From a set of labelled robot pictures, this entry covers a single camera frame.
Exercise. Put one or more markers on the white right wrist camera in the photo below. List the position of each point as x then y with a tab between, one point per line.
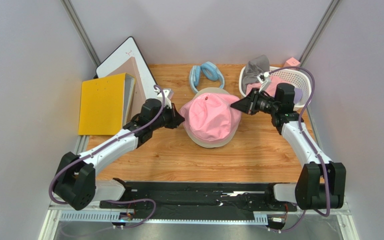
264	80

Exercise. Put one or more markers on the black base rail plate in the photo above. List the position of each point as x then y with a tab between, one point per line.
219	201

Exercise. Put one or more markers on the pink brown folder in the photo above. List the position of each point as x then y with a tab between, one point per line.
137	86

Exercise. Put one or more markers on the small pink box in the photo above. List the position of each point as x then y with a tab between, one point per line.
292	62

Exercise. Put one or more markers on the pink bucket hat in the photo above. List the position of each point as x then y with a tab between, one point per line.
210	116

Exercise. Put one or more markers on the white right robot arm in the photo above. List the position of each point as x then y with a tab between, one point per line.
321	184

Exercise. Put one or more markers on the yellow binder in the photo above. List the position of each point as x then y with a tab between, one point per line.
105	104

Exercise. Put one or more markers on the pink cloth in basket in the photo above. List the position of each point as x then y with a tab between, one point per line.
271	89

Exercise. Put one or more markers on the lavender cloth in basket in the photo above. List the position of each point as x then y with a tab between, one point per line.
298	94

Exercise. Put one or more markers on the light blue headphones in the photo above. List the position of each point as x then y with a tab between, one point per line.
211	72

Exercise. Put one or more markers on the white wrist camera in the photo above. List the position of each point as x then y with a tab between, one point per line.
264	80
164	96

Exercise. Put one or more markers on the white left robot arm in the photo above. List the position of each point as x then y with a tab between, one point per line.
75	182

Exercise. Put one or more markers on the pink and beige reversible hat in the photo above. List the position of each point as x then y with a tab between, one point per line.
212	143

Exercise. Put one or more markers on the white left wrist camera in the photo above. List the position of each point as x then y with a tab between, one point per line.
164	96

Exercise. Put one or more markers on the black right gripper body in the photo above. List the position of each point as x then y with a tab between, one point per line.
252	101

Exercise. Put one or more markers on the white board black frame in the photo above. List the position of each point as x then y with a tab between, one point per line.
129	49

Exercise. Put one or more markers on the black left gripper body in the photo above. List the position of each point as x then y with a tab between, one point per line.
167	117

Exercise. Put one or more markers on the grey hat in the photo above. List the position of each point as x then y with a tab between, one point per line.
255	67

